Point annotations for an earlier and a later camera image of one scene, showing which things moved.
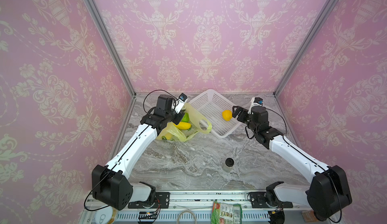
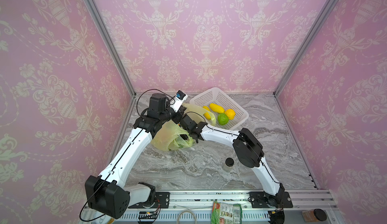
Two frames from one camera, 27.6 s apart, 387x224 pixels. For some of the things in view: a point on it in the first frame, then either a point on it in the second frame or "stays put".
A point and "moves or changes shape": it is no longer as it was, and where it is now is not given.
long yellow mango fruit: (183, 125) moves or changes shape
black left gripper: (179, 116) stays put
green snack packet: (226, 213) stays put
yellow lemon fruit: (227, 115) stays put
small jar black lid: (229, 162) stays put
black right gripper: (243, 114) -> (187, 127)
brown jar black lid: (309, 216) stays put
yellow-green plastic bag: (169, 131) moves or changes shape
